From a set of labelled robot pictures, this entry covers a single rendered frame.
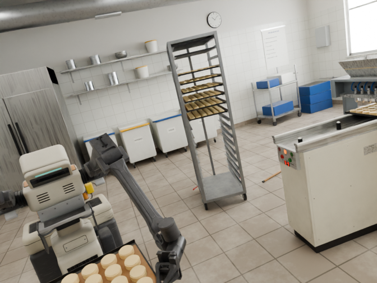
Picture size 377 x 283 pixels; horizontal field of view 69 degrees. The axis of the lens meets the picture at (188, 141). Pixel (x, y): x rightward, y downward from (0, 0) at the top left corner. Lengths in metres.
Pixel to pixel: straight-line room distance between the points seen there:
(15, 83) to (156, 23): 2.75
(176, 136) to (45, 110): 2.25
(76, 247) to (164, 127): 3.70
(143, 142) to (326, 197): 3.59
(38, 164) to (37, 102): 3.30
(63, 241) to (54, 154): 0.48
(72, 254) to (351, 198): 1.91
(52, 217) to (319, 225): 1.77
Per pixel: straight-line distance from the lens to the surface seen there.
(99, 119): 5.62
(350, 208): 2.40
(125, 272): 0.96
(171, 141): 5.19
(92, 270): 0.99
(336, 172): 2.20
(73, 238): 1.68
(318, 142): 2.05
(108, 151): 1.10
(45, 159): 1.50
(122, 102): 5.62
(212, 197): 3.06
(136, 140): 5.05
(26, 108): 4.79
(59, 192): 1.58
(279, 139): 2.22
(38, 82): 4.79
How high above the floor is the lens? 1.54
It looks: 15 degrees down
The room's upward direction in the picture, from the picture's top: 13 degrees counter-clockwise
